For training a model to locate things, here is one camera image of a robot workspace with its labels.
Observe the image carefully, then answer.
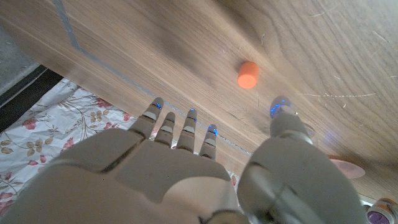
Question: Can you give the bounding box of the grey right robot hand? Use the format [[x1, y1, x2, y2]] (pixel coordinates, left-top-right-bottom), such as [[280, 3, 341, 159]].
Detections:
[[0, 95, 371, 224]]

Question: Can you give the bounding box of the small orange cap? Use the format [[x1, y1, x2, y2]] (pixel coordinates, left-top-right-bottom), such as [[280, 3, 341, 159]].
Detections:
[[237, 61, 260, 90]]

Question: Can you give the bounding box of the round pink jar lid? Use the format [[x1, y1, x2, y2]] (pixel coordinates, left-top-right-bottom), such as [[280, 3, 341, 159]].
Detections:
[[329, 155, 366, 180]]

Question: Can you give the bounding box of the floral backdrop cloth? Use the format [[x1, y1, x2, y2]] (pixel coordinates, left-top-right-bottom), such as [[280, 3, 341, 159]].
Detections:
[[0, 77, 239, 216]]

